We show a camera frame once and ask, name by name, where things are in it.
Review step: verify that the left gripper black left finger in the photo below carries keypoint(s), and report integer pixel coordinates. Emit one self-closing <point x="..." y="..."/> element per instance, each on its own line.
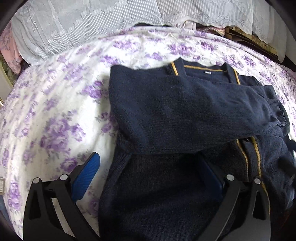
<point x="40" y="221"/>

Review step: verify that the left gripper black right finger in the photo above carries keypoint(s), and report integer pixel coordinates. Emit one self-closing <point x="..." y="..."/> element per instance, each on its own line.
<point x="244" y="211"/>

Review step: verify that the navy knit cardigan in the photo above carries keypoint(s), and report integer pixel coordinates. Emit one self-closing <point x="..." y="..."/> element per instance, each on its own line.
<point x="172" y="119"/>

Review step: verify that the purple floral bed sheet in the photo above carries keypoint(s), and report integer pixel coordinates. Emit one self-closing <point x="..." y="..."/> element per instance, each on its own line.
<point x="58" y="112"/>

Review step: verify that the pink floral blanket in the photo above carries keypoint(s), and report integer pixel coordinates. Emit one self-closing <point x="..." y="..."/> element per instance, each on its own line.
<point x="9" y="50"/>

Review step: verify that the white lace cover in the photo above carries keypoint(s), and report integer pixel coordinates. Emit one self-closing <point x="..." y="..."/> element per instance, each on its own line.
<point x="42" y="29"/>

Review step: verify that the dark wooden headboard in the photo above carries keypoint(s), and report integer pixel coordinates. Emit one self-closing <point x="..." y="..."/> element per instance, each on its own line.
<point x="253" y="42"/>

